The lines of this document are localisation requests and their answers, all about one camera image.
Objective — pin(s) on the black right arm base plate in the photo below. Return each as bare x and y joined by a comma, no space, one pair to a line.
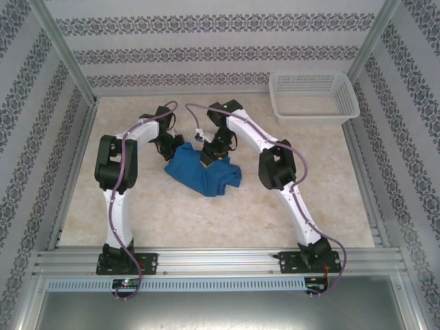
287,263

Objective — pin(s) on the white perforated plastic basket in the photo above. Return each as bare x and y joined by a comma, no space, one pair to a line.
309,103

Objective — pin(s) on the aluminium frame post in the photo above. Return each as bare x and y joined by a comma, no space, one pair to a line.
373,41
63,51

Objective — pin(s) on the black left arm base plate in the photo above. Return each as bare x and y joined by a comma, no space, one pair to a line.
149,263

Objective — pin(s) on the aluminium table back rail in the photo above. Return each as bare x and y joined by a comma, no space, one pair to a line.
137,93

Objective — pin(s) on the blue long pants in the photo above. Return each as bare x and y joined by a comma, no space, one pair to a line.
203,175

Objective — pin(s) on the grey sheet metal panel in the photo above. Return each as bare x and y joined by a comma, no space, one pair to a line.
220,311

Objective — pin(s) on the aluminium mounting rail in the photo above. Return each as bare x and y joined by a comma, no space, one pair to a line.
220,259

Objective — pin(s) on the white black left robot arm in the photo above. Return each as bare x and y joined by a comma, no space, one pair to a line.
117,213

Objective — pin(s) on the controller board with green light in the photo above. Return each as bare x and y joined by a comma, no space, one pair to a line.
125,283

